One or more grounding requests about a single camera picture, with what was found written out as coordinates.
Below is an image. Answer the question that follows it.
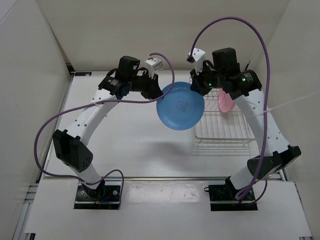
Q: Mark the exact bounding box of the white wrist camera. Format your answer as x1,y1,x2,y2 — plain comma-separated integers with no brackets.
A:
186,48,206,75
145,55,163,79

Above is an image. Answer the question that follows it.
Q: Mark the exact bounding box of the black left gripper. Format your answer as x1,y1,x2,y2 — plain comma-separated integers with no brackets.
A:
127,70,164,100

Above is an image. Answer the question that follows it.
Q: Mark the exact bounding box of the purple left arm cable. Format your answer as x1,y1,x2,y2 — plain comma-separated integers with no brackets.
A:
33,52,175,210

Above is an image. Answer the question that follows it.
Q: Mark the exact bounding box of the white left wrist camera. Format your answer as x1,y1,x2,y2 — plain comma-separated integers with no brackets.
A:
145,55,163,79

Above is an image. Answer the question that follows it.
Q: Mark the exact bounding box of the blue plastic plate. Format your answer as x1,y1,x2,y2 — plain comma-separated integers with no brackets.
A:
156,81,205,131

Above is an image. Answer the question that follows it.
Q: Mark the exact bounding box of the white zip tie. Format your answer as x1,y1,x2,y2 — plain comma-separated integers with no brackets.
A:
249,92,318,119

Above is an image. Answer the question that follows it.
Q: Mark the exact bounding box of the black xdof label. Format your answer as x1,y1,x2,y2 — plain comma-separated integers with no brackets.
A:
74,72,92,77

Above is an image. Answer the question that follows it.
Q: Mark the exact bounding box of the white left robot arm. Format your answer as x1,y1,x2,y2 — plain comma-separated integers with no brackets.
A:
52,56,163,201

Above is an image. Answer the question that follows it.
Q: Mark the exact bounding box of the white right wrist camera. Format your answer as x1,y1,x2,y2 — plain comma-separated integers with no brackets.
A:
186,48,206,75

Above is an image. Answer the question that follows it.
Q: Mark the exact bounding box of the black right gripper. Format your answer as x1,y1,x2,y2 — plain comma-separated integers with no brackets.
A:
190,63,225,97

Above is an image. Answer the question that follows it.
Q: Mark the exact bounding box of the metal wire dish rack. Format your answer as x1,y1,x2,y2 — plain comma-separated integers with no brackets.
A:
192,88,255,149

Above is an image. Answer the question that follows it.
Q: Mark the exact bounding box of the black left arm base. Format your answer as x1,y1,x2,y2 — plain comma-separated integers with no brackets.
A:
73,180,122,210

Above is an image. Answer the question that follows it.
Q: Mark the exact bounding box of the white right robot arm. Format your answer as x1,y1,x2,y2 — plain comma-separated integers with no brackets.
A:
189,47,301,201

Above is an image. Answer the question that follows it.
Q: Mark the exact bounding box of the pink plastic plate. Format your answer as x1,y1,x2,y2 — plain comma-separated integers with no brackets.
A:
218,88,235,113

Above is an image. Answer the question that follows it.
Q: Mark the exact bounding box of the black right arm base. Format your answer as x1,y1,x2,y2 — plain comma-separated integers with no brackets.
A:
203,184,258,212

